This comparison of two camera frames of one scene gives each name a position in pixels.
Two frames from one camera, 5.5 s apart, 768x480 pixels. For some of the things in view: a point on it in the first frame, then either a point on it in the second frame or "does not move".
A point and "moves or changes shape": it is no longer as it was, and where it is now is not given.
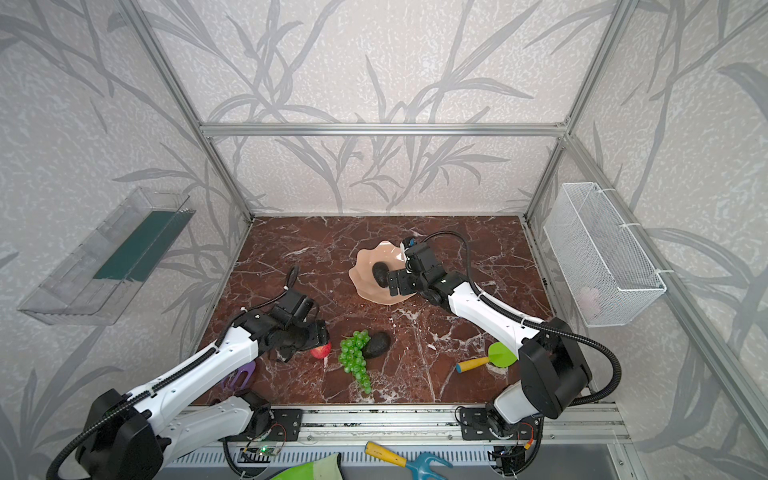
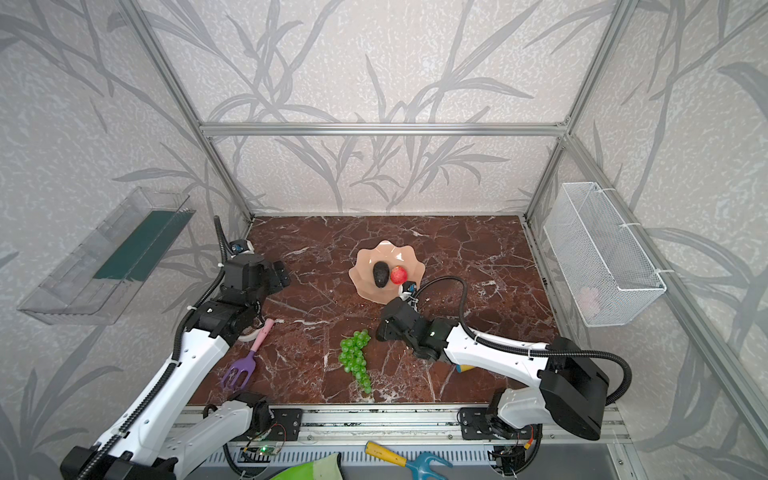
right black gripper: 398,282 -> 391,322
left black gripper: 315,335 -> 274,276
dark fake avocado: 380,272 does not move
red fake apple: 323,351 moves or changes shape
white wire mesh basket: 606,278 does not move
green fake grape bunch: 352,359 does not move
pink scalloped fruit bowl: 362,277 does not move
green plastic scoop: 325,468 does not move
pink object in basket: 589,301 does not move
